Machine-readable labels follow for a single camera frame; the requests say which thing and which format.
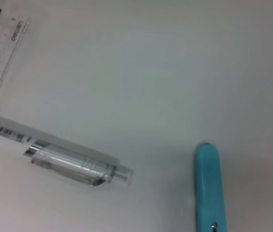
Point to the silver pen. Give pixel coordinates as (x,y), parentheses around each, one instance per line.
(66,162)

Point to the blue scissors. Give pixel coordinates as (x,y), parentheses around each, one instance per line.
(208,188)

